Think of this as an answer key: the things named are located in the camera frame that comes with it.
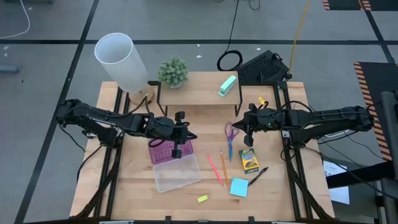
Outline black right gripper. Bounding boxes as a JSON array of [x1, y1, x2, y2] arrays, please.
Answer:
[[232, 104, 285, 147]]

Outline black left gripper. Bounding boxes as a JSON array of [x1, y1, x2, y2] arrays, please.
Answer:
[[146, 111, 198, 159]]

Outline purple and blue scissors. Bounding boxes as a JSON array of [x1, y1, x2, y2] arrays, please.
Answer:
[[224, 121, 240, 162]]

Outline purple pencil box lid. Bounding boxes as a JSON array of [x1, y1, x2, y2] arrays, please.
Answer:
[[148, 139, 194, 166]]

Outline yellow green crayon box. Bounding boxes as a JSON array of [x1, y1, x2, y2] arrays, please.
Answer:
[[238, 148, 260, 175]]

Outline pink pencil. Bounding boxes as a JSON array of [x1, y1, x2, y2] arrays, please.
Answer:
[[206, 154, 224, 187]]

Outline orange pencil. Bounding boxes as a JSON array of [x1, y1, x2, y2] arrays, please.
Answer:
[[220, 150, 230, 187]]

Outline black pen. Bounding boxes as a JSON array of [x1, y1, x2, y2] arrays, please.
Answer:
[[248, 166, 269, 187]]

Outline teal sticky note pad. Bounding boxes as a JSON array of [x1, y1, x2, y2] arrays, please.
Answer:
[[229, 177, 249, 198]]

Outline clear plastic pencil box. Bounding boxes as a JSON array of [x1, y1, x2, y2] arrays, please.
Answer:
[[152, 154, 202, 194]]

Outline mint green stapler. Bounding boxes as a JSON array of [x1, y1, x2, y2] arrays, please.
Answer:
[[218, 75, 238, 98]]

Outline wooden shelf riser black legs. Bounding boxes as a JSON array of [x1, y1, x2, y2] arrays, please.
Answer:
[[156, 71, 243, 118]]

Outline green potted succulent plant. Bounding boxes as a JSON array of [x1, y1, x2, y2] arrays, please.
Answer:
[[157, 55, 190, 90]]

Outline white shade table lamp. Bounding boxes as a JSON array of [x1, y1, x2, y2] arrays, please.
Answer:
[[94, 32, 155, 106]]

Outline white paper sheet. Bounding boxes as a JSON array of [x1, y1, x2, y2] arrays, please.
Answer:
[[323, 161, 351, 205]]

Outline black metal bar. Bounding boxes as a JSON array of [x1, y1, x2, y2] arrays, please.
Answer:
[[326, 161, 396, 189]]

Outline black mat orange striped edge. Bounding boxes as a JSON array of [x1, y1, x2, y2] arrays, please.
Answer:
[[322, 0, 398, 12], [353, 61, 398, 162]]

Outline grey flat bar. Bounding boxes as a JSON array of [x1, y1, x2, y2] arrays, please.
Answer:
[[0, 64, 19, 74]]

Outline coiled black cable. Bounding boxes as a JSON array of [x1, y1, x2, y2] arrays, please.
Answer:
[[216, 0, 243, 72]]

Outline black metal table frame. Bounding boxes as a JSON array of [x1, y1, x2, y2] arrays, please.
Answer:
[[74, 80, 335, 224]]

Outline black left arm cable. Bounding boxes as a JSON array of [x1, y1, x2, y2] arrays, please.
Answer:
[[58, 124, 105, 183]]

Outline long yellow cable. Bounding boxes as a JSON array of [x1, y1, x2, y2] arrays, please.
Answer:
[[288, 0, 312, 76]]

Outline grey metal post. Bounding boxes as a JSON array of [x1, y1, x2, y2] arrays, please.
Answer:
[[381, 91, 398, 224]]

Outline white floor cable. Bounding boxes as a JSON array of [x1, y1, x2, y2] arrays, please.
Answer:
[[0, 0, 31, 40]]

